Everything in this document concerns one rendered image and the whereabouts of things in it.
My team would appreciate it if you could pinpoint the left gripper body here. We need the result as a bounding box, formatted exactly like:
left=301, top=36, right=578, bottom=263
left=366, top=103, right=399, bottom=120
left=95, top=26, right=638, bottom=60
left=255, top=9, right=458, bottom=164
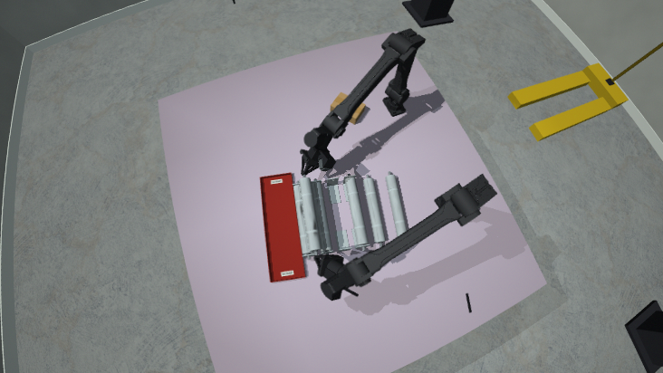
left=317, top=254, right=344, bottom=277

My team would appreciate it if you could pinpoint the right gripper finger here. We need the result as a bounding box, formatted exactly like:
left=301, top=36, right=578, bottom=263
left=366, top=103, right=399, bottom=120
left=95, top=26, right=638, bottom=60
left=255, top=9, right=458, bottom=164
left=305, top=165, right=319, bottom=175
left=301, top=156, right=312, bottom=176

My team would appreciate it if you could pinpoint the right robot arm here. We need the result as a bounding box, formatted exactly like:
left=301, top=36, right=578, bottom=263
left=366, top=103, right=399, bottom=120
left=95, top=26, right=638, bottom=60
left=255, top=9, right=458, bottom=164
left=304, top=28, right=426, bottom=171

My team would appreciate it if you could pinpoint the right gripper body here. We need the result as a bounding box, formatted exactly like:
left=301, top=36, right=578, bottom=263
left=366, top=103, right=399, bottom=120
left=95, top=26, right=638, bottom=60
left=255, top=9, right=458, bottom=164
left=300, top=148, right=319, bottom=167

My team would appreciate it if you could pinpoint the brown cardboard box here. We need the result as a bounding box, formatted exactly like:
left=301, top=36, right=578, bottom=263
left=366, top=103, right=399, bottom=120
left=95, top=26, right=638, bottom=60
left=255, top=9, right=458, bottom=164
left=331, top=92, right=366, bottom=125

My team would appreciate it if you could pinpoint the red scrap tray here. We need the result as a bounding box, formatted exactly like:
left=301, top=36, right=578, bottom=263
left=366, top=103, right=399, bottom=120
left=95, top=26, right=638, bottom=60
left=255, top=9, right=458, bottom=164
left=260, top=173, right=305, bottom=282

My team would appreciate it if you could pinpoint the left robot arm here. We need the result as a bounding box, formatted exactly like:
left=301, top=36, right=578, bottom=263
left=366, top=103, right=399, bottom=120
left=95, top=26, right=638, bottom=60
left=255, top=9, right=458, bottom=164
left=321, top=174, right=497, bottom=301

